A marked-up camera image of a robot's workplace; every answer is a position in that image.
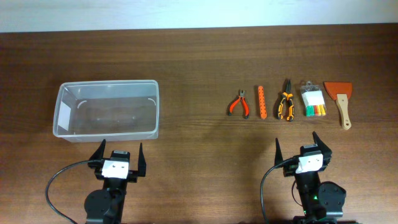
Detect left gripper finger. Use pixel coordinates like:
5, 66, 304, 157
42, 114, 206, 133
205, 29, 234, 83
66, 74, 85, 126
137, 143, 147, 177
90, 139, 106, 161

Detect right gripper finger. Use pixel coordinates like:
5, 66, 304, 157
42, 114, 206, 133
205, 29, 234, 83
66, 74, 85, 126
312, 131, 331, 154
274, 138, 284, 166

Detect clear plastic container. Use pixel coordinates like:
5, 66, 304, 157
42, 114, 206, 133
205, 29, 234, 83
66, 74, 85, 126
53, 80, 160, 142

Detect orange drill bit holder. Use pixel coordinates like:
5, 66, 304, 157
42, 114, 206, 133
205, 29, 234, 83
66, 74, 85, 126
257, 86, 267, 119

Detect clear pack of wall plugs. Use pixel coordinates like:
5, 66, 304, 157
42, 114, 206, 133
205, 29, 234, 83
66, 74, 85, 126
300, 81, 326, 117

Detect orange scraper with wooden handle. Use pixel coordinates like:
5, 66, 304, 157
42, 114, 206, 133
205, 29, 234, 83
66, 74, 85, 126
323, 82, 353, 130

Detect orange-black long-nose pliers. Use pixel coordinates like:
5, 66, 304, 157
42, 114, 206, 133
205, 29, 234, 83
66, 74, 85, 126
277, 80, 295, 122

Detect small red-handled pliers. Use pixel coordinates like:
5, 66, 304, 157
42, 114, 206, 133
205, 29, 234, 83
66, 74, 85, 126
227, 89, 251, 119

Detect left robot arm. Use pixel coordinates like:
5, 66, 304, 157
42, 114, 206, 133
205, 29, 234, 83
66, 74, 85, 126
84, 140, 146, 224

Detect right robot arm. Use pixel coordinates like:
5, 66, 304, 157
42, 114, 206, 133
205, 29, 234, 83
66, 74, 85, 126
274, 132, 346, 224

